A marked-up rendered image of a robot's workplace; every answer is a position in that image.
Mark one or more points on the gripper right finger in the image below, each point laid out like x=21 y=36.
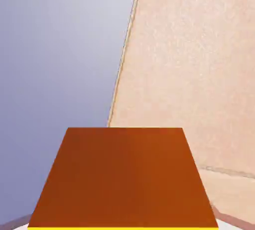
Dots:
x=231 y=223

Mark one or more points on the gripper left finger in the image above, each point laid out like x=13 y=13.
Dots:
x=19 y=224

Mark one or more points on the small yellow cube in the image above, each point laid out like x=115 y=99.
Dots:
x=123 y=178

